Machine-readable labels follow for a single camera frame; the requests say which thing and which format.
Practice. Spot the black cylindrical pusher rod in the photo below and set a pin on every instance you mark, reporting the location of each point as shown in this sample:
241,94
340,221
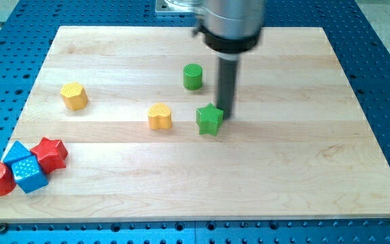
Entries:
226,81

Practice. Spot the green star block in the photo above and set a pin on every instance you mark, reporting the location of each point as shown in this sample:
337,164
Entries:
209,119

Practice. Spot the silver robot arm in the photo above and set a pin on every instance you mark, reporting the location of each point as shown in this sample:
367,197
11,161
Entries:
230,28

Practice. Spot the yellow heart block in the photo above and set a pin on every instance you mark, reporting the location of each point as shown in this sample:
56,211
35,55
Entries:
160,116

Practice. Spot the red star block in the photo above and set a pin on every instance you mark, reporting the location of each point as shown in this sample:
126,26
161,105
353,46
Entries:
50,154

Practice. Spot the green cylinder block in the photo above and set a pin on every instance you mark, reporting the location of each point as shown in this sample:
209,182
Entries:
192,76

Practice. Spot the light wooden board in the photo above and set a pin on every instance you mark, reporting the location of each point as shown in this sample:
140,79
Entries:
298,146

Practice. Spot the yellow hexagon block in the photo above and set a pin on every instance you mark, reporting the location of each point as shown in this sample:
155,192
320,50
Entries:
74,96

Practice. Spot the blue cube block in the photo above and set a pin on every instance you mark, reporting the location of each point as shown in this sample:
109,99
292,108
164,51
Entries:
28,174

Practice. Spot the blue triangle block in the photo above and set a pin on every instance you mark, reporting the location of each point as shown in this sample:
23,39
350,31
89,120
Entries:
16,153

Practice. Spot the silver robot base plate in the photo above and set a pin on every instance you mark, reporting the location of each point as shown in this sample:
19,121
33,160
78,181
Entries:
168,7

